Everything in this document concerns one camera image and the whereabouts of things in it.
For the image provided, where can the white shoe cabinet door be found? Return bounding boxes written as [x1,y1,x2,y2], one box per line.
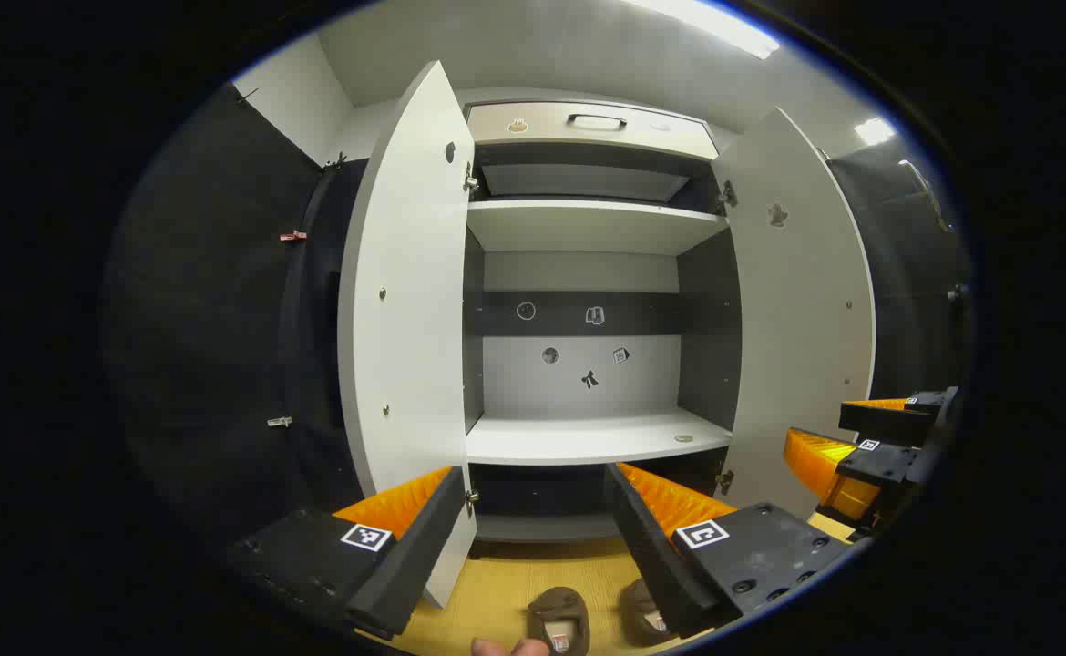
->
[711,108,878,520]
[337,60,479,610]

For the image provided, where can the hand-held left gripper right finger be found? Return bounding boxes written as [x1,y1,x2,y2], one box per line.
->
[604,462,855,641]

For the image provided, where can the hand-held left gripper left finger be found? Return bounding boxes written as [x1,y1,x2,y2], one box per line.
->
[228,466,468,641]

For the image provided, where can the long ceiling light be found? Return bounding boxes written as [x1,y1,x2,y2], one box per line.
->
[624,0,782,61]

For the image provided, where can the black backdrop cloth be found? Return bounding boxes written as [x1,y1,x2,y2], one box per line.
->
[825,141,971,402]
[105,82,370,548]

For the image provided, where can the white cabinet drawer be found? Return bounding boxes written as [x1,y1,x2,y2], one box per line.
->
[465,100,719,161]

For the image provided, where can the white shoe cabinet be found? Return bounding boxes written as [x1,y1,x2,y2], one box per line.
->
[462,88,742,557]

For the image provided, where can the brown fuzzy shoe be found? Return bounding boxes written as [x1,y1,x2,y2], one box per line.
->
[527,587,591,656]
[620,578,680,646]

